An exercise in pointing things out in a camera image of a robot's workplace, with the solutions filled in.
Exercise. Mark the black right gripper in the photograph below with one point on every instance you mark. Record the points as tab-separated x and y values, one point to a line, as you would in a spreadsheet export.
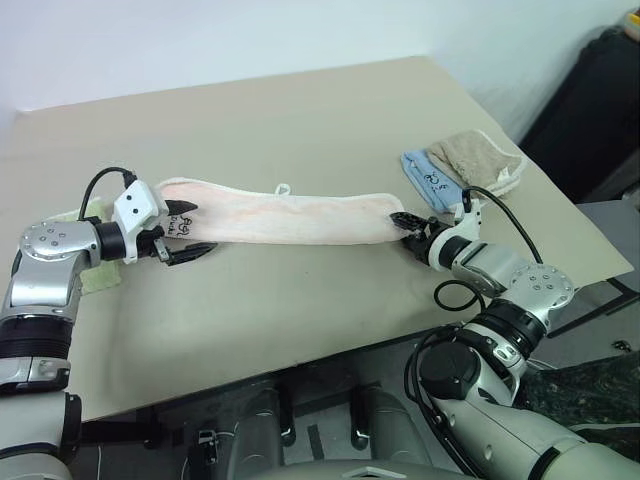
419	244

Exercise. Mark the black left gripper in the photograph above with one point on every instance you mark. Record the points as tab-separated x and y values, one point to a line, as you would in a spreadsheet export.
152	246

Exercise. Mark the grey robot lower body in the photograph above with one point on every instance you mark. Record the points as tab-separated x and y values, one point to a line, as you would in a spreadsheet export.
330	430

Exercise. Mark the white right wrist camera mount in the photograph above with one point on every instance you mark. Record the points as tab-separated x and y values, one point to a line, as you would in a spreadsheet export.
462	225

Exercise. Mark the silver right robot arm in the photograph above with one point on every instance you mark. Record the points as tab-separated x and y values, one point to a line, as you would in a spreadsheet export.
500	350

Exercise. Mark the beige folded towel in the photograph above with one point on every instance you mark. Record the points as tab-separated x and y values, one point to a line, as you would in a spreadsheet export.
472	157

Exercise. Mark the dark patterned floor mat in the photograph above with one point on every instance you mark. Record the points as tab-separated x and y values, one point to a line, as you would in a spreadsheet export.
585	390

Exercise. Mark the long pale pink towel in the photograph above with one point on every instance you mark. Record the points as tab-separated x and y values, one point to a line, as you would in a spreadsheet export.
300	220

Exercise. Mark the black chair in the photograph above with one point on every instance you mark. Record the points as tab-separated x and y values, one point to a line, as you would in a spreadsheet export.
587	110

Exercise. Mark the light blue folded towel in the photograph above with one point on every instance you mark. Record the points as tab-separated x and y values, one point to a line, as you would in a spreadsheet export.
429	179

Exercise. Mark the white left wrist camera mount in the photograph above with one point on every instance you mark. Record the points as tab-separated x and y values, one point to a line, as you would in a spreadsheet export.
134	209

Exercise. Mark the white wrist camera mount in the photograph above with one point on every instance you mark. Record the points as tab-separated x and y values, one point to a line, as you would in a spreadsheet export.
134	209
462	225

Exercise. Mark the small yellow object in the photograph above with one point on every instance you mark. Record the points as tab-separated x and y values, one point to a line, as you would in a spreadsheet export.
634	24

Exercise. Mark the light green towel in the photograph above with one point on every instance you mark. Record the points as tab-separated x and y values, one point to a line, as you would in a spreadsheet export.
102	277

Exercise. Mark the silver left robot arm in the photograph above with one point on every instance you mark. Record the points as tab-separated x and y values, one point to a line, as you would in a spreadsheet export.
45	280

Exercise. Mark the small black floor object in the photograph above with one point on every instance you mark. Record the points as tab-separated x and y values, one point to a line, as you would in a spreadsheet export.
621	345

